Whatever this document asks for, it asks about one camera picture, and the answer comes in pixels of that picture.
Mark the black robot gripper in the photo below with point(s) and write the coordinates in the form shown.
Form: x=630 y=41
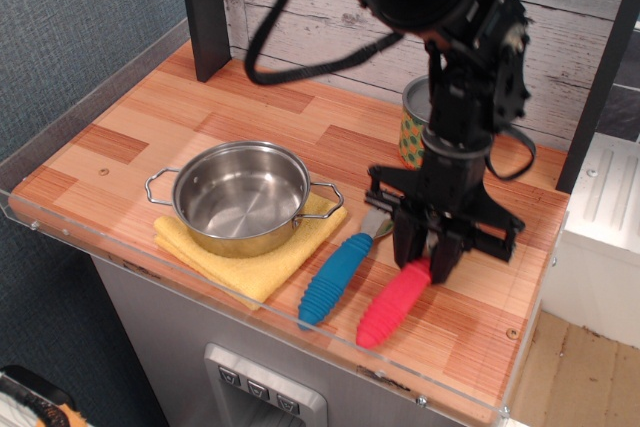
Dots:
x=445 y=196

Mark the red handled metal spoon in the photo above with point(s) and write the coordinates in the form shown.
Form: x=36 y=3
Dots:
x=392 y=305

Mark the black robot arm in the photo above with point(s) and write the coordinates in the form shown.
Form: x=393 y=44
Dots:
x=476 y=90

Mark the stainless steel pot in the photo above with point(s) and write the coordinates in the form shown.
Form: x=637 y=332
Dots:
x=243 y=199

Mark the peas and carrots can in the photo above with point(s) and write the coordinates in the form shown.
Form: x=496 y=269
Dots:
x=415 y=116

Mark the white toy sink unit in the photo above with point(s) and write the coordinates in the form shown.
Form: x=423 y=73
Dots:
x=593 y=278

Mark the yellow folded cloth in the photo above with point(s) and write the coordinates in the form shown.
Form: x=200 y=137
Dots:
x=251 y=280

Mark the grey toy fridge cabinet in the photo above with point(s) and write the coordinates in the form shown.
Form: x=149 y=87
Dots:
x=209 y=366

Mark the orange object bottom left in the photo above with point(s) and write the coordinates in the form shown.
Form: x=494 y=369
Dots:
x=73 y=418

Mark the clear acrylic table guard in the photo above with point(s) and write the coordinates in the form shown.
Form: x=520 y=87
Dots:
x=82 y=180

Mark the blue handled metal fork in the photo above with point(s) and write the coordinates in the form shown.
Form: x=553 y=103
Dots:
x=327 y=287

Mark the dark right support post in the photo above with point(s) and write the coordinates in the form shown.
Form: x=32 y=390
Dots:
x=603 y=80

